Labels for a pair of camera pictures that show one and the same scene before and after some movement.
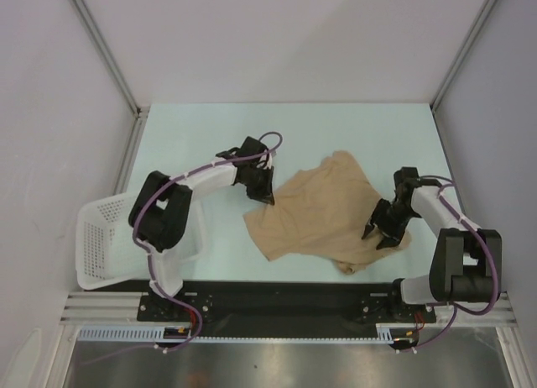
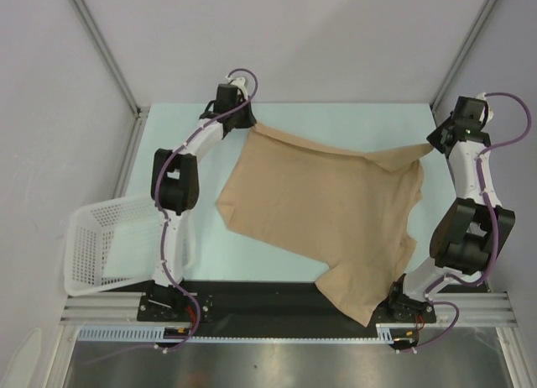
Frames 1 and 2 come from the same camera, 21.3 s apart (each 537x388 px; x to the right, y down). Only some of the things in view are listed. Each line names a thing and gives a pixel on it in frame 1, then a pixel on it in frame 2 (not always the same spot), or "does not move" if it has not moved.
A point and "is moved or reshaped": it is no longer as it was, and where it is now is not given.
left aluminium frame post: [139, 112] does not move
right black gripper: [388, 220] to [439, 136]
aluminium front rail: [450, 308] does not move
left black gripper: [265, 191] to [249, 120]
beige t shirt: [321, 212] is moved or reshaped
